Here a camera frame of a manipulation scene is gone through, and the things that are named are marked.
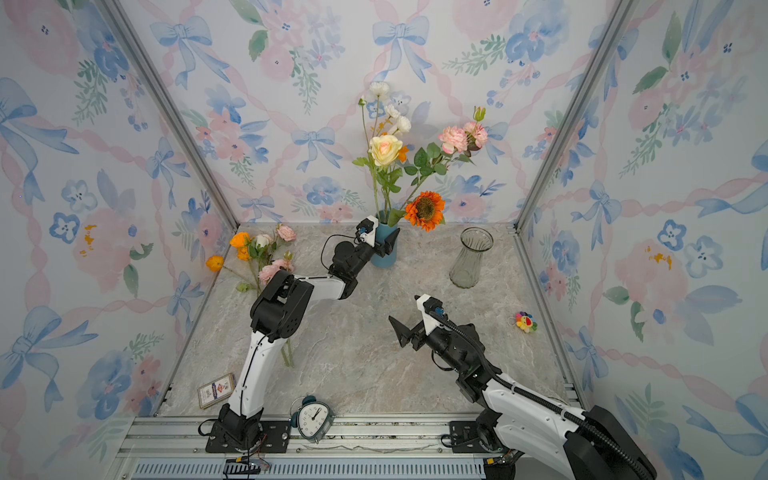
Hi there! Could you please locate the black corrugated cable hose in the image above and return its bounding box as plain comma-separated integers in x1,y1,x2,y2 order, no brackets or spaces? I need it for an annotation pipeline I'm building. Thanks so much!
431,311,658,480

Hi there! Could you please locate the pink rose flower stem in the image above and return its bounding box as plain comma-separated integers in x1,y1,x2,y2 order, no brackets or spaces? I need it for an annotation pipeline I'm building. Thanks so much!
251,224,297,271

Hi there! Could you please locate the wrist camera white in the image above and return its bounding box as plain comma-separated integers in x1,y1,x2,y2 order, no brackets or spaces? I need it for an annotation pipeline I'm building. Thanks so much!
415,294,448,337
355,215,379,248

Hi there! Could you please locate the playing card box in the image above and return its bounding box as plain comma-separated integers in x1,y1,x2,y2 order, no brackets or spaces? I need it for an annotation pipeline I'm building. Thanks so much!
197,373,236,410

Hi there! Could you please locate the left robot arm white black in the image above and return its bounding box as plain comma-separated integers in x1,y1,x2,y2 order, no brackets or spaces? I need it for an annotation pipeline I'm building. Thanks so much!
211,216,400,453

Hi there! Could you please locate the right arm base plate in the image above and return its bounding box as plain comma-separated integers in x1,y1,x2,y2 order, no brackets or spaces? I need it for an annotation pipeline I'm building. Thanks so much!
440,420,524,456

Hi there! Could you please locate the orange sunflower stem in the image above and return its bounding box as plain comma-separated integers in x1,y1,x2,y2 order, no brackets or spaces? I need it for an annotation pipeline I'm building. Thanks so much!
388,191,446,232

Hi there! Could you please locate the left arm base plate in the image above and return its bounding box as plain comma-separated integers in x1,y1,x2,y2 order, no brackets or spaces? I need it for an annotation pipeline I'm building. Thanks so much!
205,420,291,454

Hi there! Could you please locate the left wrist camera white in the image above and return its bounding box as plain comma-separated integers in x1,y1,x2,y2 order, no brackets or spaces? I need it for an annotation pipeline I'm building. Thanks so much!
355,215,379,248

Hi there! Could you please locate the teal ceramic vase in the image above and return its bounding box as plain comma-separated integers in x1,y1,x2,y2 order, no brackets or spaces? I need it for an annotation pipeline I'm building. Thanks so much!
371,223,400,269

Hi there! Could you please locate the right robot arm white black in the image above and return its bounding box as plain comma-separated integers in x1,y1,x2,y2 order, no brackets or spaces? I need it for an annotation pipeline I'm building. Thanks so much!
389,317,657,479

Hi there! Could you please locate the cream yellow rose stem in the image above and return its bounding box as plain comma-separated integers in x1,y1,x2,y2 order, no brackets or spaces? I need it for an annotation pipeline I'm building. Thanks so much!
353,134,404,227

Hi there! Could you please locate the pink carnation flower stem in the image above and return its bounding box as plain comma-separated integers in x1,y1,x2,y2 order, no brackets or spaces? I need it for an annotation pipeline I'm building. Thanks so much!
402,106,489,209

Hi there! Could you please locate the orange ranunculus flower bunch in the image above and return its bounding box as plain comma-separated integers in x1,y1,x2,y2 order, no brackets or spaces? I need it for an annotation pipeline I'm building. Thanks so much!
205,232,271,290

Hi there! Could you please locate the aluminium rail frame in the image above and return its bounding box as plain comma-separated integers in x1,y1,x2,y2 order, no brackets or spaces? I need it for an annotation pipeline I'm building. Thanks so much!
106,413,561,479

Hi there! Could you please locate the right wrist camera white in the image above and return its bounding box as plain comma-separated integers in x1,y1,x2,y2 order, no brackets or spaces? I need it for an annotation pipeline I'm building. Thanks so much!
415,294,448,337

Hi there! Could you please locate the colourful small flower toy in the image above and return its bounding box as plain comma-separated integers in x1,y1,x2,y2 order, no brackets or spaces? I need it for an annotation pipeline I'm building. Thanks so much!
515,311,538,334

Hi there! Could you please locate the clear glass vase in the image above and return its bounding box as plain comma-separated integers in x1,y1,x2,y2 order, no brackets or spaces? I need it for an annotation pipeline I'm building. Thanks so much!
449,227,494,289

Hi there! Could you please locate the orange poppy flower stem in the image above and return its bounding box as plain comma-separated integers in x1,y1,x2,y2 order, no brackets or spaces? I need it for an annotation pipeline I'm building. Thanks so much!
374,119,412,224

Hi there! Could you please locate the teal alarm clock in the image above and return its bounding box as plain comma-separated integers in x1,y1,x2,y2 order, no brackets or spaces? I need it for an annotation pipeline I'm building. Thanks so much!
291,395,336,443

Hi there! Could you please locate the white flower stem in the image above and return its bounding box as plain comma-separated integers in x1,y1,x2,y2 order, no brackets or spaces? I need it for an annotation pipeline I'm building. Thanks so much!
356,80,413,223

